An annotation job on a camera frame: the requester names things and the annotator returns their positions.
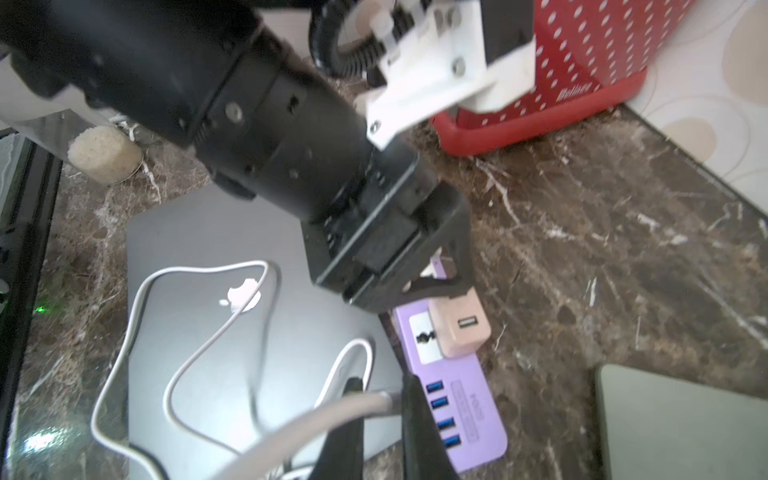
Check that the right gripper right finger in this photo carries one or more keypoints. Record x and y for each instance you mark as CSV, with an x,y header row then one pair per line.
x,y
424,455

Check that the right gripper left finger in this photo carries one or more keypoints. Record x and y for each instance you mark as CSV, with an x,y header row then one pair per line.
x,y
342,454

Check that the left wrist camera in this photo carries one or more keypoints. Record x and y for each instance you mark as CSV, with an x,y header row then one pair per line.
x,y
478,55

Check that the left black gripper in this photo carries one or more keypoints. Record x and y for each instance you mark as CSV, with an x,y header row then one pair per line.
x,y
379,227

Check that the pink charger adapter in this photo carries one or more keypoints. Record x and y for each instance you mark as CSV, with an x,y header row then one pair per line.
x,y
460,323

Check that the dark grey laptop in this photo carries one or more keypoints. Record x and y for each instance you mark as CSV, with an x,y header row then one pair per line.
x,y
234,340

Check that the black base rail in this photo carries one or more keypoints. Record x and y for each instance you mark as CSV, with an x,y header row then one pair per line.
x,y
30,178

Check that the silver apple laptop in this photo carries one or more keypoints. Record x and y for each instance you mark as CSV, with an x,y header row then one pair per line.
x,y
657,427

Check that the purple power strip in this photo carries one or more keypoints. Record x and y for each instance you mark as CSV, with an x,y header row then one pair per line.
x,y
457,393

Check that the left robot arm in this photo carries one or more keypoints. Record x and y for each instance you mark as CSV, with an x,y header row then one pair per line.
x,y
142,58

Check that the red chrome toaster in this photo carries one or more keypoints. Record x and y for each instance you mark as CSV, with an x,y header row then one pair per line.
x,y
590,56

